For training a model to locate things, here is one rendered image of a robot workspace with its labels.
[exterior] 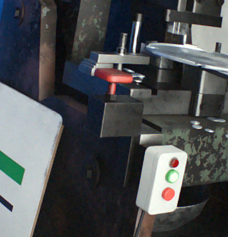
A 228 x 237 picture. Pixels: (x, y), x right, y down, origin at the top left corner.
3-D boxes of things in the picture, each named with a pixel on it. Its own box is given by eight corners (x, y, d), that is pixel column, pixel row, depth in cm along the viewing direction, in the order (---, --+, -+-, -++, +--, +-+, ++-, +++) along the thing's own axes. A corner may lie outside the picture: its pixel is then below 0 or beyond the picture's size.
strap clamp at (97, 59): (150, 77, 170) (156, 37, 167) (91, 75, 160) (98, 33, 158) (136, 71, 174) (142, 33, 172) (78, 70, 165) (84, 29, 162)
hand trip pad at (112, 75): (130, 113, 139) (136, 75, 138) (105, 113, 136) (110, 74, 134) (111, 103, 145) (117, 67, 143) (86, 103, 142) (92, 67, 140)
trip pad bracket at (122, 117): (131, 188, 146) (146, 97, 141) (92, 191, 141) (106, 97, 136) (116, 178, 151) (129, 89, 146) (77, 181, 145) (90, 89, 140)
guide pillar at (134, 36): (137, 58, 176) (145, 8, 173) (130, 58, 175) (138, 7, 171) (133, 56, 178) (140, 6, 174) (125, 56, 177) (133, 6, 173)
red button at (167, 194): (173, 200, 140) (176, 188, 139) (163, 202, 138) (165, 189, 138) (170, 198, 141) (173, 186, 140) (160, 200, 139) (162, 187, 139)
